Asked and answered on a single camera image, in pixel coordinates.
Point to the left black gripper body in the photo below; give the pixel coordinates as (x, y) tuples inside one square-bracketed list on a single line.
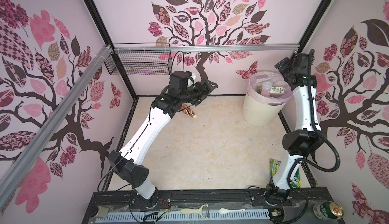
[(198, 93)]

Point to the white red label bottle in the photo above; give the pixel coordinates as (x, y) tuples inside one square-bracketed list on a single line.
[(275, 91)]

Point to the clear bottle red cap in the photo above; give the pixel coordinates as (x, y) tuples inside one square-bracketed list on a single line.
[(266, 88)]

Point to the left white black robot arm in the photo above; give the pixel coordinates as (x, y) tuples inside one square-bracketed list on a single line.
[(127, 162)]

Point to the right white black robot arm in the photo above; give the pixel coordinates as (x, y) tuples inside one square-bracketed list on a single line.
[(301, 142)]

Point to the cream trash bin purple liner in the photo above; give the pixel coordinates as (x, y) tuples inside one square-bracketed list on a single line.
[(259, 110)]

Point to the green snack packet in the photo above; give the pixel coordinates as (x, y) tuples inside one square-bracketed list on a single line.
[(275, 168)]

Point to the cream vegetable peeler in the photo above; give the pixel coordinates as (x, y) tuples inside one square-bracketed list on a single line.
[(202, 211)]

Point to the white plastic spoon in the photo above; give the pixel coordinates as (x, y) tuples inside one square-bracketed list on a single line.
[(224, 211)]

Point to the green beverage can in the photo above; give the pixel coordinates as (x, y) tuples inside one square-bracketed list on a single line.
[(328, 211)]

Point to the black wire wall basket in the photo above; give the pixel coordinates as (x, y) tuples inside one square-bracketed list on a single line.
[(144, 58)]

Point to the aluminium frame bar back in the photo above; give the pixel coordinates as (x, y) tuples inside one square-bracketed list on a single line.
[(215, 48)]

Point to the aluminium frame bar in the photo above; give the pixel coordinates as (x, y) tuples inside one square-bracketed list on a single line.
[(215, 48), (24, 162)]

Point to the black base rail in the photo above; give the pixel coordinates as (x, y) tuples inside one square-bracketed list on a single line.
[(186, 198)]

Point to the white slotted cable duct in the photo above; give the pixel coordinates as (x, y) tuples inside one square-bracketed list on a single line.
[(177, 217)]

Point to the aluminium frame bar left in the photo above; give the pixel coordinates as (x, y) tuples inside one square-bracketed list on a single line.
[(24, 162)]

